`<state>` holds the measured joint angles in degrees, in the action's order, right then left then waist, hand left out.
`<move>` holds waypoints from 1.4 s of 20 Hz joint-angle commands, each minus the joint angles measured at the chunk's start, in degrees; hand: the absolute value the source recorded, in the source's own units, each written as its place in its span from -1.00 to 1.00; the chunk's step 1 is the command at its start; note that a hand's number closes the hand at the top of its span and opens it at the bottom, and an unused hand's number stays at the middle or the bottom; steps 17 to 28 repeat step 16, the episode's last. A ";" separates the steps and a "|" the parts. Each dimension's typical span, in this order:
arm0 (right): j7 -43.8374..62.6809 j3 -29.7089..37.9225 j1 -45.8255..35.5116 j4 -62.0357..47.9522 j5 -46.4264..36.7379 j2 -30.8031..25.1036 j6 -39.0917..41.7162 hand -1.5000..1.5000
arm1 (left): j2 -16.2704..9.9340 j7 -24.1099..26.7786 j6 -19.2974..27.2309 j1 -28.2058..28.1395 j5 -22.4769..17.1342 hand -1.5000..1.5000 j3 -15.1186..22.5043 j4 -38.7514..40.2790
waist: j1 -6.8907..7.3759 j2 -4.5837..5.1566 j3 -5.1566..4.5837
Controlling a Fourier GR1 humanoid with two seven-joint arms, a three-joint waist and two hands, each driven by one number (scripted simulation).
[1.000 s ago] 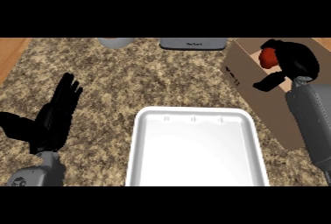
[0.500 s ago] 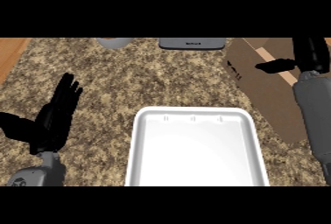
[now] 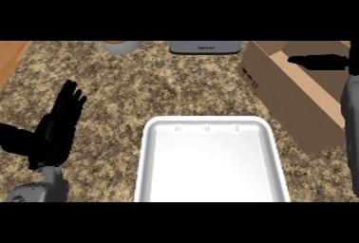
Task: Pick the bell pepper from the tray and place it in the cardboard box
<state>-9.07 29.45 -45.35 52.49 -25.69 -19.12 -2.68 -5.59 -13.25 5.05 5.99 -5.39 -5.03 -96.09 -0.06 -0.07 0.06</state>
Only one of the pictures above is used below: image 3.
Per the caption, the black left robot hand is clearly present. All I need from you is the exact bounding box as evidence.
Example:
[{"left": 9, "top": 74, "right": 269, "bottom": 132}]
[{"left": 0, "top": 79, "right": 89, "bottom": 171}]

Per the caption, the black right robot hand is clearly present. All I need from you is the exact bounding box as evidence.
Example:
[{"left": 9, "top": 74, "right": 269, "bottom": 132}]
[{"left": 287, "top": 54, "right": 359, "bottom": 77}]

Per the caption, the brown cardboard box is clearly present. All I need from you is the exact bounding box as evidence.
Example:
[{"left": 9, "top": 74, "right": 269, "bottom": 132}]
[{"left": 237, "top": 41, "right": 352, "bottom": 156}]

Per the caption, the white plastic tray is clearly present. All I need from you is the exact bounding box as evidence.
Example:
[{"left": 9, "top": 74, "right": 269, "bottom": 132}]
[{"left": 134, "top": 115, "right": 292, "bottom": 203}]

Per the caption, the brown wooden board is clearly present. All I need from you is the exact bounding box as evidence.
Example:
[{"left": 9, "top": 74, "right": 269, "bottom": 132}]
[{"left": 0, "top": 41, "right": 35, "bottom": 91}]

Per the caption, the dark grey appliance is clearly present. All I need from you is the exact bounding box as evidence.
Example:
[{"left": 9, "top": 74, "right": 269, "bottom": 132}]
[{"left": 169, "top": 41, "right": 244, "bottom": 56}]

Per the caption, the grey round container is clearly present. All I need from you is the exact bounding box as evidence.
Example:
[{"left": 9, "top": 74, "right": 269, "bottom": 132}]
[{"left": 101, "top": 41, "right": 145, "bottom": 55}]

